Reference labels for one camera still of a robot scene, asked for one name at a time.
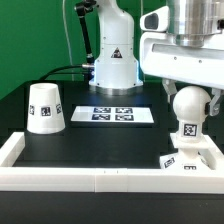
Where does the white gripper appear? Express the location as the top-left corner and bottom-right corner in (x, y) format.
(140, 5), (224, 116)

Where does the white lamp bulb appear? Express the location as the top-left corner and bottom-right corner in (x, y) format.
(173, 86), (211, 143)

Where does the white lamp base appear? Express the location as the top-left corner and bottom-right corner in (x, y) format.
(159, 133), (210, 171)

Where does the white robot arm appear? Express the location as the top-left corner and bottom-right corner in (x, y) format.
(90, 0), (224, 116)

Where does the white marker plate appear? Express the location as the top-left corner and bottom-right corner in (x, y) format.
(71, 106), (154, 124)

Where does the black cable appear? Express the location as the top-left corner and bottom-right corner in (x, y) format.
(38, 64), (98, 82)

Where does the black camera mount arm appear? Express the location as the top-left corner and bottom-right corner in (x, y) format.
(74, 0), (96, 64)

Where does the grey cable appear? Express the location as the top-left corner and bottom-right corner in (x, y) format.
(61, 0), (76, 82)

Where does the white U-shaped fence frame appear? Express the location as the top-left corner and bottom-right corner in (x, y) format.
(0, 132), (224, 194)

